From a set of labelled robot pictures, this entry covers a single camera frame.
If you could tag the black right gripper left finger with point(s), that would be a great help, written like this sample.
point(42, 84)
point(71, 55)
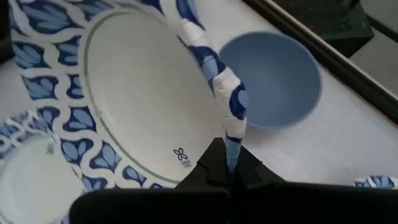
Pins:
point(155, 205)

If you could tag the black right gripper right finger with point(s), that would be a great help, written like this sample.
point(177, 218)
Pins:
point(311, 205)

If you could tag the blue floral paper bowl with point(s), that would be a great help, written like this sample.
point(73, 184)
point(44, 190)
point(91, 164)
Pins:
point(376, 182)
point(31, 186)
point(140, 93)

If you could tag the blue plastic bowl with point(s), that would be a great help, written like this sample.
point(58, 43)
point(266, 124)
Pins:
point(273, 77)

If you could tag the black textured block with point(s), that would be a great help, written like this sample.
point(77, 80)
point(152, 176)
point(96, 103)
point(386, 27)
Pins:
point(326, 18)

